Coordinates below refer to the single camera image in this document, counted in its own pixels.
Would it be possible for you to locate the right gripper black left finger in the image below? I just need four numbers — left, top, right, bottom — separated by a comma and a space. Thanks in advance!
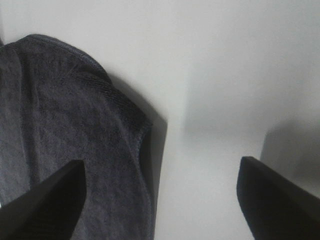
0, 160, 86, 240

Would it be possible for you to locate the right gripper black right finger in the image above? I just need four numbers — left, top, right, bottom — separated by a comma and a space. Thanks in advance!
236, 156, 320, 240

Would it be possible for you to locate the dark navy towel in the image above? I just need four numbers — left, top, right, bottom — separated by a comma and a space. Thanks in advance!
0, 34, 154, 240

